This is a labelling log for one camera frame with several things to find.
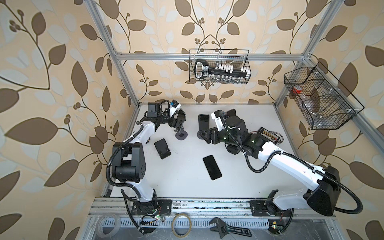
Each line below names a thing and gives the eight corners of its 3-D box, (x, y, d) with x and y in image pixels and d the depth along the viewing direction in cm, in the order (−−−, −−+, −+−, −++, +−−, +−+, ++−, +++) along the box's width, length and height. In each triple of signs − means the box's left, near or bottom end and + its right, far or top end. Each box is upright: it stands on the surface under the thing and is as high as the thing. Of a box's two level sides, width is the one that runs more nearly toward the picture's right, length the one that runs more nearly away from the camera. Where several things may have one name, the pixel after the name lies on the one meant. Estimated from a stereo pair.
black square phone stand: (161, 160, 93) (157, 151, 85) (157, 151, 97) (153, 142, 89) (171, 155, 95) (168, 146, 87) (167, 146, 99) (164, 137, 91)
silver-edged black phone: (211, 180, 87) (211, 179, 84) (202, 159, 95) (202, 157, 93) (221, 176, 88) (222, 174, 86) (212, 156, 96) (212, 154, 94)
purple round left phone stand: (176, 140, 103) (175, 135, 98) (176, 135, 106) (175, 130, 101) (186, 140, 103) (186, 135, 98) (187, 135, 106) (186, 130, 101)
